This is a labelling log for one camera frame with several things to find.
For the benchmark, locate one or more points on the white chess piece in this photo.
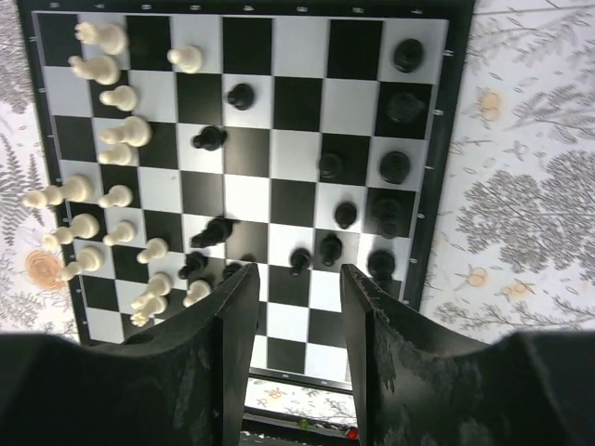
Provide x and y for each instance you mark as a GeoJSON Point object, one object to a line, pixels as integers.
{"type": "Point", "coordinates": [83, 226]}
{"type": "Point", "coordinates": [155, 306]}
{"type": "Point", "coordinates": [77, 188]}
{"type": "Point", "coordinates": [134, 131]}
{"type": "Point", "coordinates": [111, 38]}
{"type": "Point", "coordinates": [159, 284]}
{"type": "Point", "coordinates": [102, 69]}
{"type": "Point", "coordinates": [90, 258]}

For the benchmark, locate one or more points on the white chess pawn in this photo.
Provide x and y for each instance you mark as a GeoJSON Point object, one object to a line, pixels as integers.
{"type": "Point", "coordinates": [117, 196]}
{"type": "Point", "coordinates": [197, 291]}
{"type": "Point", "coordinates": [123, 232]}
{"type": "Point", "coordinates": [188, 59]}
{"type": "Point", "coordinates": [119, 154]}
{"type": "Point", "coordinates": [155, 248]}
{"type": "Point", "coordinates": [123, 97]}

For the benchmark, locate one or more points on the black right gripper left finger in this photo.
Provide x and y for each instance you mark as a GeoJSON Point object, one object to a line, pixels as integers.
{"type": "Point", "coordinates": [181, 382]}

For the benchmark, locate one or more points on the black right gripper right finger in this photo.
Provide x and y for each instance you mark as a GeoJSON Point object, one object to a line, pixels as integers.
{"type": "Point", "coordinates": [415, 382]}

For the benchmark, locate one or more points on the black white chess board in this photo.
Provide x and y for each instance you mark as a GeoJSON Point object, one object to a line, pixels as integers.
{"type": "Point", "coordinates": [322, 74]}

